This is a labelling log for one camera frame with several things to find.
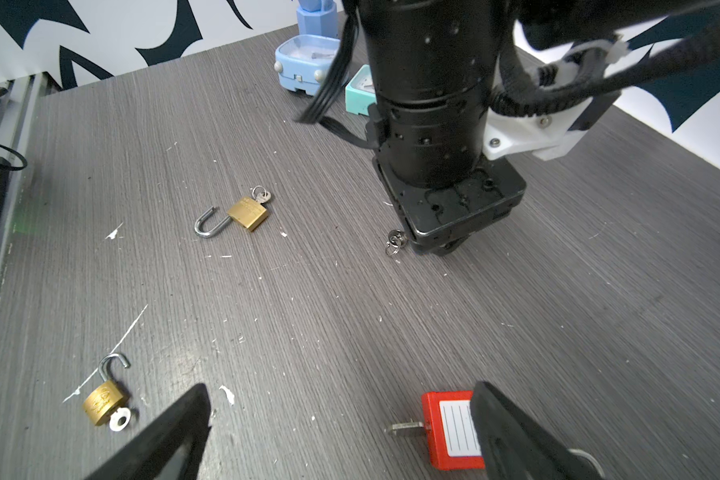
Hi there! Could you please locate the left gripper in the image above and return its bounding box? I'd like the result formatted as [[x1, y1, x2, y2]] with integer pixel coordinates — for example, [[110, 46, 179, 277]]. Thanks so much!
[[373, 156, 526, 256]]

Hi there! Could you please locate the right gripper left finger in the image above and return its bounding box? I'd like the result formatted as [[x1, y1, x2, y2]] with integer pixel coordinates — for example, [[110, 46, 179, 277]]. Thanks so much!
[[88, 383, 211, 479]]

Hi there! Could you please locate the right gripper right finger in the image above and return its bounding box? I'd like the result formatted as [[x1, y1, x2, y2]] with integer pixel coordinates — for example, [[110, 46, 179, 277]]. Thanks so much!
[[470, 381, 605, 479]]

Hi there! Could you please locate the blue padlock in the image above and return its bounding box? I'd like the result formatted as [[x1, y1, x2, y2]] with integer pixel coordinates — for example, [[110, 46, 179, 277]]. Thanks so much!
[[385, 230, 408, 257]]

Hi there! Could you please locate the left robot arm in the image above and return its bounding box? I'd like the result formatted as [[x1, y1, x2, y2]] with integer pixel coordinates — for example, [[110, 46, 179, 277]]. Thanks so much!
[[297, 1, 720, 256]]

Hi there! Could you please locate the brass padlock with key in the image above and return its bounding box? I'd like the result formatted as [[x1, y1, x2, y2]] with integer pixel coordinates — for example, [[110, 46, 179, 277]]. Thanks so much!
[[193, 185, 273, 239]]

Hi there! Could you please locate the red padlock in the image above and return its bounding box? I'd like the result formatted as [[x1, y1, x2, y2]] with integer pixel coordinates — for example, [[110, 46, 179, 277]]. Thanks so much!
[[385, 390, 487, 471]]

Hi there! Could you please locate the small brass padlock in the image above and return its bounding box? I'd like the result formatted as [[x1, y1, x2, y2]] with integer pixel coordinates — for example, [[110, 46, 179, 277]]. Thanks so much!
[[83, 352, 132, 432]]

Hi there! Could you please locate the mint green alarm clock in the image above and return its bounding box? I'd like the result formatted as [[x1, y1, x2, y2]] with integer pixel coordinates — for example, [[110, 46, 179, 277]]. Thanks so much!
[[345, 64, 376, 116]]

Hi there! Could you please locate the light blue alarm clock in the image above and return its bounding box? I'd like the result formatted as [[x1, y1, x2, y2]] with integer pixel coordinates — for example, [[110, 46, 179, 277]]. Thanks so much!
[[274, 34, 340, 96]]

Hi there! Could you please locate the blue flower toy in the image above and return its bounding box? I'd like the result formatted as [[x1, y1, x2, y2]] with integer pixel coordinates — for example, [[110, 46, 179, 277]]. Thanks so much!
[[296, 0, 339, 38]]

